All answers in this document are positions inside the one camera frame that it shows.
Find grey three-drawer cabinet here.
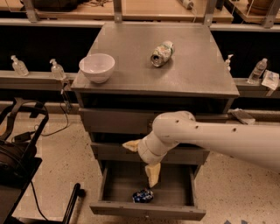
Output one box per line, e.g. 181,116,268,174
70,22,240,221

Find grey middle drawer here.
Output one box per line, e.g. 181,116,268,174
91,143,209,165

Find clear water bottle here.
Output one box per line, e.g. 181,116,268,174
247,58,268,84

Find small pump bottle right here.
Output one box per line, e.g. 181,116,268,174
225,54,234,72

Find blue crushed pepsi can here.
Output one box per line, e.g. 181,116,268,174
132,188,154,203

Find clear sanitizer bottle near cabinet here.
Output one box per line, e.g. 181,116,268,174
50,59,66,81

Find black stand leg bottom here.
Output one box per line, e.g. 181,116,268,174
62,183,86,224

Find green white soda can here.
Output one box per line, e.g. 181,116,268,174
150,40,175,67

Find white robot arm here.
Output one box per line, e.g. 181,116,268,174
123,111,280,186

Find white bowl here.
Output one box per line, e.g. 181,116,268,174
79,53,116,83

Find white plastic packet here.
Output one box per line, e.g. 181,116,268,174
262,70,279,90

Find grey top drawer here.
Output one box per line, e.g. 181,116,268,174
78,107,228,138

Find grey open bottom drawer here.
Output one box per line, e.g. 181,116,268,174
90,161,206,221

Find white power adapter top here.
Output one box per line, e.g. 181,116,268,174
178,0,193,10

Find black chair left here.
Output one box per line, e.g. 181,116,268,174
0,98,49,224

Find clear sanitizer bottle far left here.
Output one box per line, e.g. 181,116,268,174
10,55,29,76

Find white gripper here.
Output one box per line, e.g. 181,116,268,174
122,131,179,187

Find black cable on floor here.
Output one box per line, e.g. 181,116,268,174
11,88,72,142

